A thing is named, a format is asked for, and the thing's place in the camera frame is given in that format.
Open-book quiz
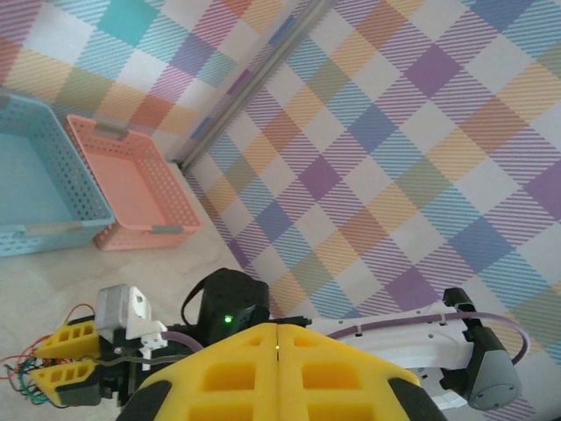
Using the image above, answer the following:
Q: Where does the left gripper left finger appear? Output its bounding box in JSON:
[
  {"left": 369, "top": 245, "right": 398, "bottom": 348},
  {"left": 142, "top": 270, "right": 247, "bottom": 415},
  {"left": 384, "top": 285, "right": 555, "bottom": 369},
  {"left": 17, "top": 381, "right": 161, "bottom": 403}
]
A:
[{"left": 116, "top": 324, "right": 280, "bottom": 421}]

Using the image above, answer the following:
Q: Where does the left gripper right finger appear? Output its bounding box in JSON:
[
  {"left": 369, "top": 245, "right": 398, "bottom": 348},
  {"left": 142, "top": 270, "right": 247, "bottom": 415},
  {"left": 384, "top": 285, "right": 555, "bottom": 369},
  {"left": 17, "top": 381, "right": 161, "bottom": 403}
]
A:
[{"left": 278, "top": 324, "right": 448, "bottom": 421}]

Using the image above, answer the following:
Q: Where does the thin red cable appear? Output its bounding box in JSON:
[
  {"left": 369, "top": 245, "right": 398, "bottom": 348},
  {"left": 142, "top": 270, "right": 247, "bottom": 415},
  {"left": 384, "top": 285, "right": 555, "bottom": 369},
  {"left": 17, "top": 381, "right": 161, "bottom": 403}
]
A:
[{"left": 2, "top": 303, "right": 96, "bottom": 374}]

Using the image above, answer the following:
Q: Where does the thin green cable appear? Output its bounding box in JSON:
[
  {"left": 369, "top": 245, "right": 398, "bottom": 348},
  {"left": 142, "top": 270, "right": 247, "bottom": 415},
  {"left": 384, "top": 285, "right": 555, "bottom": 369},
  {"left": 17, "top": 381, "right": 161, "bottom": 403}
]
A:
[{"left": 6, "top": 361, "right": 50, "bottom": 403}]

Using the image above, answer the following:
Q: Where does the thin black cable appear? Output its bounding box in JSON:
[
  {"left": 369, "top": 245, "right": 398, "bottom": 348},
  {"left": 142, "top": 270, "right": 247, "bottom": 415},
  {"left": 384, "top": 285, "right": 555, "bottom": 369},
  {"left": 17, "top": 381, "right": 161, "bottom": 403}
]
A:
[{"left": 94, "top": 354, "right": 185, "bottom": 367}]

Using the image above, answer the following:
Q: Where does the pink plastic basket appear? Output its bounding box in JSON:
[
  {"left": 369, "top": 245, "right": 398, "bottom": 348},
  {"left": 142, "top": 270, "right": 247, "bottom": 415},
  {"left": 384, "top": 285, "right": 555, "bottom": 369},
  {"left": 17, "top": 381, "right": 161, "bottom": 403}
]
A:
[{"left": 65, "top": 114, "right": 204, "bottom": 253}]

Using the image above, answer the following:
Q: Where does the blue plastic basket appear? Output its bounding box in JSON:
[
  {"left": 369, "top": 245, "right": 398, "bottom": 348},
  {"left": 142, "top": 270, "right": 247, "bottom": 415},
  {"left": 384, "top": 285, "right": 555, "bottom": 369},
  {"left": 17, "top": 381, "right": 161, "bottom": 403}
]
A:
[{"left": 0, "top": 91, "right": 116, "bottom": 259}]

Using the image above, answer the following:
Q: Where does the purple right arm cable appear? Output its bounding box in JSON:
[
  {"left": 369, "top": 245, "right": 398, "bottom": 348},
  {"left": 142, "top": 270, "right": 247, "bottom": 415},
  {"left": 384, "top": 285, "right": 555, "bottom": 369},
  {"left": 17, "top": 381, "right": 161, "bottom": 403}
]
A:
[{"left": 161, "top": 310, "right": 532, "bottom": 365}]

